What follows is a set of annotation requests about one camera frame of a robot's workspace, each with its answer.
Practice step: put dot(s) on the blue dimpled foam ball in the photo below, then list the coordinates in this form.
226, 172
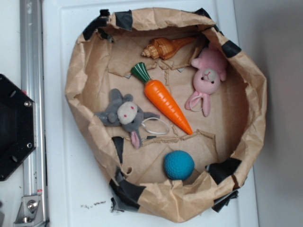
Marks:
178, 165

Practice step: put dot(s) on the aluminum extrusion rail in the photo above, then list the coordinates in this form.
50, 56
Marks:
32, 82

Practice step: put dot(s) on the pink plush bunny toy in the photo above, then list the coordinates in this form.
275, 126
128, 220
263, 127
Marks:
211, 67

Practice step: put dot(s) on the metal corner bracket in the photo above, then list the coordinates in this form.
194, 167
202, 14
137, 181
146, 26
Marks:
30, 213

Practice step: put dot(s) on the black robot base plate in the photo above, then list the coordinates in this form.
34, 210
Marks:
17, 135

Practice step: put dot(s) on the gray plush bunny toy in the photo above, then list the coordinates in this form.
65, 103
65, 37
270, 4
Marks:
122, 111

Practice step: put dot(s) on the white plastic tray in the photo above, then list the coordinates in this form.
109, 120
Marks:
78, 193

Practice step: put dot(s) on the brown plastic conch shell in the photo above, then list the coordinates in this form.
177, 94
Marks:
165, 48

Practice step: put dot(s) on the orange plastic toy carrot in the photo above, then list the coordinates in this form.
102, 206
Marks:
157, 93

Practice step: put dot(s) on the brown paper bag bin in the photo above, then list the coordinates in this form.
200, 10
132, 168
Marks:
102, 59

